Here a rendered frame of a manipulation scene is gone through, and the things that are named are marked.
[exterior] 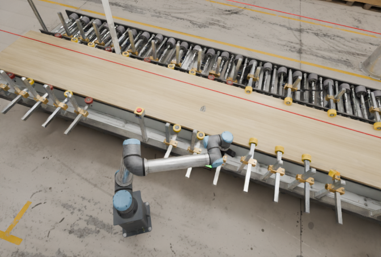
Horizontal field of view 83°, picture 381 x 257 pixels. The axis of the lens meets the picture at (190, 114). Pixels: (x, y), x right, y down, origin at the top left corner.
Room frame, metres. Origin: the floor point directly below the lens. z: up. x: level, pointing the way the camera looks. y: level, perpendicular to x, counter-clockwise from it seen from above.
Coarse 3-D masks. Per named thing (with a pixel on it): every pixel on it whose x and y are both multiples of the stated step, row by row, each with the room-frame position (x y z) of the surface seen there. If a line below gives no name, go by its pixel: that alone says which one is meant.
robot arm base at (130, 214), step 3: (135, 201) 0.45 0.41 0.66; (135, 204) 0.43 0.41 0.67; (135, 207) 0.41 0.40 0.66; (117, 210) 0.36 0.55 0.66; (132, 210) 0.37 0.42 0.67; (135, 210) 0.38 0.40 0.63; (120, 213) 0.34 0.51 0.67; (123, 213) 0.34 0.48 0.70; (126, 213) 0.34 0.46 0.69; (129, 213) 0.35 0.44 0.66; (132, 213) 0.36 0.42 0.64; (120, 216) 0.33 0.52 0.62; (123, 216) 0.33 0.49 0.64; (126, 216) 0.33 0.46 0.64; (129, 216) 0.33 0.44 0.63
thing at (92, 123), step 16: (0, 96) 1.45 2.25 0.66; (16, 96) 1.44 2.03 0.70; (48, 112) 1.30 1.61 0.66; (96, 128) 1.16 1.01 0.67; (112, 128) 1.16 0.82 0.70; (144, 144) 1.03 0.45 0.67; (160, 144) 1.03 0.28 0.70; (240, 176) 0.79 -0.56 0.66; (256, 176) 0.79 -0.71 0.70; (288, 192) 0.68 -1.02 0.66; (352, 208) 0.59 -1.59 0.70
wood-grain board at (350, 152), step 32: (32, 32) 2.38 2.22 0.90; (0, 64) 1.74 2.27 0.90; (32, 64) 1.79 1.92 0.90; (64, 64) 1.85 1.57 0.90; (96, 64) 1.91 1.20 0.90; (128, 64) 1.97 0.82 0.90; (96, 96) 1.41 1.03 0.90; (128, 96) 1.46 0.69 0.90; (160, 96) 1.51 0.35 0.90; (192, 96) 1.56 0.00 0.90; (224, 96) 1.61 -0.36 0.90; (256, 96) 1.66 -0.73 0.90; (192, 128) 1.14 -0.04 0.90; (224, 128) 1.18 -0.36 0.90; (256, 128) 1.23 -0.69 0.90; (288, 128) 1.27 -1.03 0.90; (320, 128) 1.31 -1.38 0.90; (352, 128) 1.36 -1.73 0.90; (288, 160) 0.92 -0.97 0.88; (320, 160) 0.94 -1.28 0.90; (352, 160) 0.98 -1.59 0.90
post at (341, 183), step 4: (340, 180) 0.68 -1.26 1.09; (332, 184) 0.68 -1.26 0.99; (336, 184) 0.67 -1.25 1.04; (340, 184) 0.65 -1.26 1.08; (344, 184) 0.65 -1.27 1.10; (324, 188) 0.68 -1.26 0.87; (332, 188) 0.65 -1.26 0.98; (336, 188) 0.65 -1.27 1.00; (316, 192) 0.69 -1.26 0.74; (320, 192) 0.67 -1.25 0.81; (324, 192) 0.65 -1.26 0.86; (328, 192) 0.65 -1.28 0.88; (316, 196) 0.65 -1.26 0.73; (320, 196) 0.65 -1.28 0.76
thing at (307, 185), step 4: (304, 164) 0.86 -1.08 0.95; (308, 164) 0.86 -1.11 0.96; (304, 168) 0.82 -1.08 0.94; (308, 168) 0.82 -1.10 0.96; (304, 172) 0.78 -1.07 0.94; (304, 184) 0.67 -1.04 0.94; (308, 184) 0.67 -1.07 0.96; (304, 188) 0.64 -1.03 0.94; (308, 188) 0.64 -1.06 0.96; (304, 192) 0.61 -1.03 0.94; (308, 192) 0.60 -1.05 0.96; (304, 196) 0.57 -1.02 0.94; (308, 196) 0.57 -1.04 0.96; (304, 200) 0.54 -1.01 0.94; (308, 200) 0.54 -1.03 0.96; (304, 204) 0.51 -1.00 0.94; (308, 204) 0.51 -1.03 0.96; (304, 208) 0.48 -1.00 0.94; (308, 208) 0.48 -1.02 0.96; (304, 212) 0.45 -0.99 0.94; (308, 212) 0.45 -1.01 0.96
